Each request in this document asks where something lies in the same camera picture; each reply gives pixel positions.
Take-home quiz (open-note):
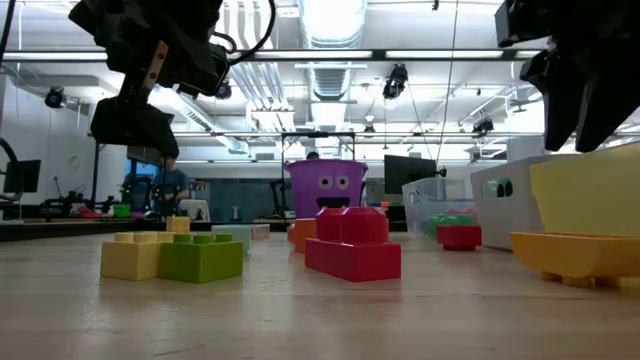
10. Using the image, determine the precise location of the thin hanging cable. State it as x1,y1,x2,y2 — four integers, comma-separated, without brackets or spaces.
433,0,460,166

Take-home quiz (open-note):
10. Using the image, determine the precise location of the yellow translucent tray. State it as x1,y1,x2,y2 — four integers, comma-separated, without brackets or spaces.
529,141,640,239

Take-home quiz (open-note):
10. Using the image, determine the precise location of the black hanging cable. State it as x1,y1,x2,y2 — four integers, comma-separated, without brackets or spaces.
0,0,24,204

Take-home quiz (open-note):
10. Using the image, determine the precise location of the small yellow toy block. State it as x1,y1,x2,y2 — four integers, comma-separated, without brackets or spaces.
165,215,192,234

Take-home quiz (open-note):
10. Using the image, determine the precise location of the black monitor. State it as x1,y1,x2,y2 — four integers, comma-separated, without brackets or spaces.
383,154,440,197
2,159,43,195

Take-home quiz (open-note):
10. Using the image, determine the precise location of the red stepped toy block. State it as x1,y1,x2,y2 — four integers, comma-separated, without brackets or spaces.
304,206,403,283

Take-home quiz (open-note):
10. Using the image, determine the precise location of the orange wedge toy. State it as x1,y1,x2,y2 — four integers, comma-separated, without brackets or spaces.
286,217,391,254

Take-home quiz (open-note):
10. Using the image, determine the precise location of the dark green double block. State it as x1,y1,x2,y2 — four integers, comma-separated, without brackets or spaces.
423,213,476,239

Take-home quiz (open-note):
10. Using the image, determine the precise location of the orange-yellow long toy block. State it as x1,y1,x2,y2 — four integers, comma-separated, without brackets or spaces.
508,231,640,290

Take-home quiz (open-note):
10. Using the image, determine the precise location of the black overhead light bar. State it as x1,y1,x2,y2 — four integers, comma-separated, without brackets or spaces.
0,47,551,63

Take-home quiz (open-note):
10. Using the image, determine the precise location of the purple bucket with face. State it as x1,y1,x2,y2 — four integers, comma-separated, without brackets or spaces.
285,158,370,221

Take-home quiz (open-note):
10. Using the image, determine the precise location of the clear plastic bin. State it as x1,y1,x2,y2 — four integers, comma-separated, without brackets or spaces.
402,177,476,240

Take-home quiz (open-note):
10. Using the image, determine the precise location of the lime green square block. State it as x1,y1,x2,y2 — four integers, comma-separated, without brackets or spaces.
158,232,245,285

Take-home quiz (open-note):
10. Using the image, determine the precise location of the small red toy block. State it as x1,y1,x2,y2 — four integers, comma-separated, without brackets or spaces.
436,224,483,252

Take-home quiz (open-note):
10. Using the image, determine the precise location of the pale yellow square block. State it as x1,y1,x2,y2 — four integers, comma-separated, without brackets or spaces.
99,231,176,282

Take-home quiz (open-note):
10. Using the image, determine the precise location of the silver ceiling duct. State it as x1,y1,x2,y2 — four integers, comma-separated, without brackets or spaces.
298,0,369,50

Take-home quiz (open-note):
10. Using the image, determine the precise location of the white background object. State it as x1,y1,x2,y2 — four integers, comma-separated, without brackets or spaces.
177,198,212,223

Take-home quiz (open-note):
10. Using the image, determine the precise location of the white plastic bin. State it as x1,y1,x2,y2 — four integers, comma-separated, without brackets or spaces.
469,155,557,251

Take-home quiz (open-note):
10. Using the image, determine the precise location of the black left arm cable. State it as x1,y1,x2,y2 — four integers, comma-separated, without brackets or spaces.
212,0,278,67

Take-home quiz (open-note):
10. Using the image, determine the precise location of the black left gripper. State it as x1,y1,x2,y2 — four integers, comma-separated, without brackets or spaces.
68,0,231,160

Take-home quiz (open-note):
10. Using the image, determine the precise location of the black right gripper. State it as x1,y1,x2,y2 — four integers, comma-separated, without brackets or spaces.
494,0,640,154

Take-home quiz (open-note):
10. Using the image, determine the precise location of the light teal square block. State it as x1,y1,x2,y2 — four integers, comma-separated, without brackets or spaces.
211,224,253,254

